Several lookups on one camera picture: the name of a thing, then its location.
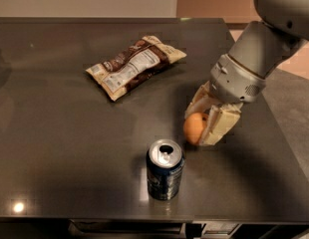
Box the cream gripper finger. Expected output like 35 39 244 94
184 82 220 119
198 103 243 146

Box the orange fruit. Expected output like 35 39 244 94
183 113 208 145

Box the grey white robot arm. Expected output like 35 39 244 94
183 0 309 146

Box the blue pepsi can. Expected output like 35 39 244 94
146 139 184 200

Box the brown white snack bag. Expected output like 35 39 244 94
86 36 186 102

